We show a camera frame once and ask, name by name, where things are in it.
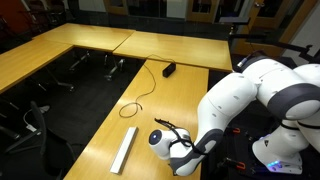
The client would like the small black box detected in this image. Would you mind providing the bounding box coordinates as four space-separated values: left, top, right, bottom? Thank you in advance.
161 62 177 79

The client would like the metal table leg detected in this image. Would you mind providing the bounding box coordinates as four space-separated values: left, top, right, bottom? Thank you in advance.
36 68 76 93
103 53 126 82
68 49 92 72

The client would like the long white flat bar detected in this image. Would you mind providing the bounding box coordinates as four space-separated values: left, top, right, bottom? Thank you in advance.
109 126 139 175

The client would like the wooden door with glass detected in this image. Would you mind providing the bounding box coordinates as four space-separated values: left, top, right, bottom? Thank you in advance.
185 0 220 23
102 0 129 16

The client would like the black office chair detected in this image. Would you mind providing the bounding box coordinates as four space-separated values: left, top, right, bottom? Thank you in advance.
4 100 79 180

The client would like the red armchair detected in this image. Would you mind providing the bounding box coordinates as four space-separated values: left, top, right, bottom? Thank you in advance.
0 0 34 34

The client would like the black power adapter with cable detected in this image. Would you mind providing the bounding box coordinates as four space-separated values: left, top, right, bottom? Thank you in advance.
118 54 176 119

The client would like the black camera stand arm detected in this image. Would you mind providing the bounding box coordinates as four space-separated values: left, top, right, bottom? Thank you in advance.
228 24 320 64

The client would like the white charger with cord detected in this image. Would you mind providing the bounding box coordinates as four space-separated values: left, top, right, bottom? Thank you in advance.
23 105 51 133

